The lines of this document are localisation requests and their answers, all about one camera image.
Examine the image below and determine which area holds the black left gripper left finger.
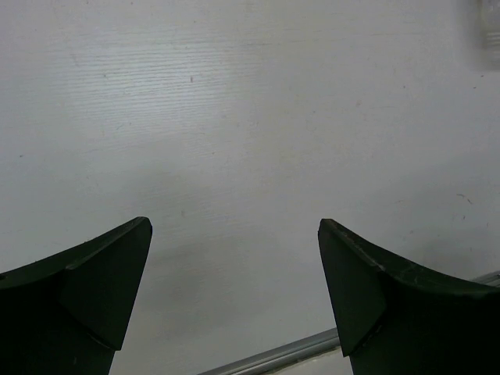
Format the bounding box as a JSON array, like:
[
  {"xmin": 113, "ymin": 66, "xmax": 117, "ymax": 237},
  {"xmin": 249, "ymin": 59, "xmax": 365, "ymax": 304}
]
[{"xmin": 1, "ymin": 216, "xmax": 152, "ymax": 374}]

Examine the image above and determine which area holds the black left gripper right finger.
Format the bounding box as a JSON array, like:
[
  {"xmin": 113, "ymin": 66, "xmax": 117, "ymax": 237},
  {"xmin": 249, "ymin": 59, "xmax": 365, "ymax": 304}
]
[{"xmin": 318, "ymin": 219, "xmax": 499, "ymax": 374}]

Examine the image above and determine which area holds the white plastic mesh basket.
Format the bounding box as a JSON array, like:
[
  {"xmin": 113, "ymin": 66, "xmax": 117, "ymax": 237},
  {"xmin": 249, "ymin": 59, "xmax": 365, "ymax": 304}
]
[{"xmin": 473, "ymin": 0, "xmax": 499, "ymax": 71}]

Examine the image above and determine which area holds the aluminium table edge rail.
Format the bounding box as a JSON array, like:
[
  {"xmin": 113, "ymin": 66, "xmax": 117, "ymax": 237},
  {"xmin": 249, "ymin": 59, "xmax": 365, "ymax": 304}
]
[{"xmin": 211, "ymin": 263, "xmax": 499, "ymax": 374}]

